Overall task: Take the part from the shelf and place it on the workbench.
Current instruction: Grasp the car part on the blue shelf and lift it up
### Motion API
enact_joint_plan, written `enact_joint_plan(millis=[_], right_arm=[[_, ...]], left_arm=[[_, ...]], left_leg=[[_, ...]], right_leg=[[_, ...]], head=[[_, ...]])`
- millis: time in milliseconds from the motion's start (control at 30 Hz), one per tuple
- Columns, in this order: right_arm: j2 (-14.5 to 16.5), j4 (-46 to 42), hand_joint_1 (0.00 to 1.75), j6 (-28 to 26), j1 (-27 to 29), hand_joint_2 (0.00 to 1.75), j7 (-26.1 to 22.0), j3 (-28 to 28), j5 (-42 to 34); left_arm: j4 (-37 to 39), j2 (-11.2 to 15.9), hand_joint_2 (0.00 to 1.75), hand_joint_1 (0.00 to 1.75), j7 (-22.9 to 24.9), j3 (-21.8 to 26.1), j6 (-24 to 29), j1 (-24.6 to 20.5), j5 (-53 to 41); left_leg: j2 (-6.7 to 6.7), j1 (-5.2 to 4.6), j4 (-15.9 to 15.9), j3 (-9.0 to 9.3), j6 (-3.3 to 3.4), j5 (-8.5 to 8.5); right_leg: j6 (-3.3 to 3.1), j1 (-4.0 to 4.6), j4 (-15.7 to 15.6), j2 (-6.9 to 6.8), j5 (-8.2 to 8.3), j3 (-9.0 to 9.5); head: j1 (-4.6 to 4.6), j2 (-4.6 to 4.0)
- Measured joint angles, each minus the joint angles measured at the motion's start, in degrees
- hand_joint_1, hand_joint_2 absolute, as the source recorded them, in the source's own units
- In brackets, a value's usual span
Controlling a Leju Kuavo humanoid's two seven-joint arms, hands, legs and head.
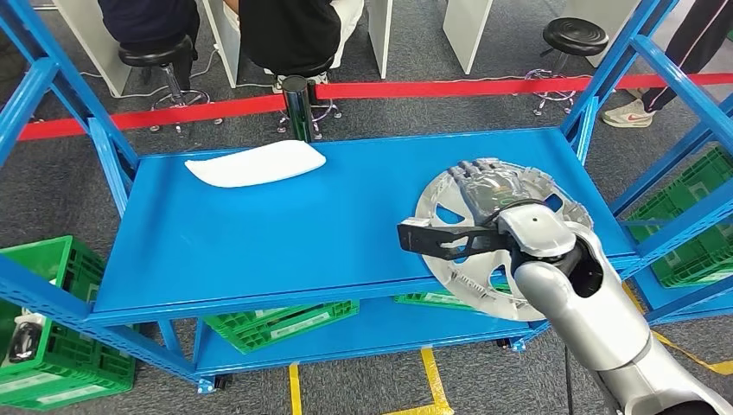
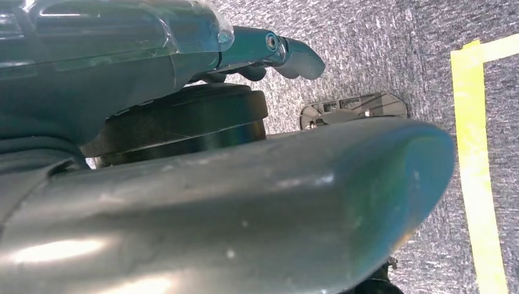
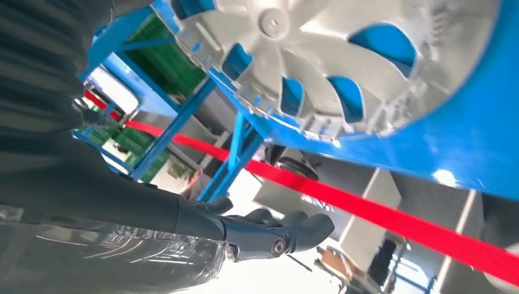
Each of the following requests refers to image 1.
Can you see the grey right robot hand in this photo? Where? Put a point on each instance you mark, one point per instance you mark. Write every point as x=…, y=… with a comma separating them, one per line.
x=495, y=192

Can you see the black chrome stanchion post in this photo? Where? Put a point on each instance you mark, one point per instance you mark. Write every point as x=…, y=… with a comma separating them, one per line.
x=299, y=111

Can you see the white curved plastic panel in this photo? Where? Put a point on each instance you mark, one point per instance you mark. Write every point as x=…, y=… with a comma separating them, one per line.
x=258, y=165

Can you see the blue metal shelf rack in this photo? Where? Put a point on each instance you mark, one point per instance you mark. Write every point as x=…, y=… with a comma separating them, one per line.
x=286, y=240
x=693, y=309

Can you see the silver grey wheel cover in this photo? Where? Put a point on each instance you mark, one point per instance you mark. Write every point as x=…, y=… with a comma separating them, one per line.
x=458, y=275

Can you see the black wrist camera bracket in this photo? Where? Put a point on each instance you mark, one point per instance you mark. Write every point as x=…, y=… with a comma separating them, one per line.
x=424, y=238

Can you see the black oval part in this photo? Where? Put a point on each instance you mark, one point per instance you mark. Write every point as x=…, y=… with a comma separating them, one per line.
x=24, y=343

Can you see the person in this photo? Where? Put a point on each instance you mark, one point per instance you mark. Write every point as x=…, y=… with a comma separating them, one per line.
x=146, y=20
x=696, y=40
x=283, y=31

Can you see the white curved plastic part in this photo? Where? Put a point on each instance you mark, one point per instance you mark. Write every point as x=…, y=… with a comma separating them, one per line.
x=33, y=321

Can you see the yellow floor tape outline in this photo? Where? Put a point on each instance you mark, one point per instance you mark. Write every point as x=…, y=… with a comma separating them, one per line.
x=676, y=346
x=294, y=395

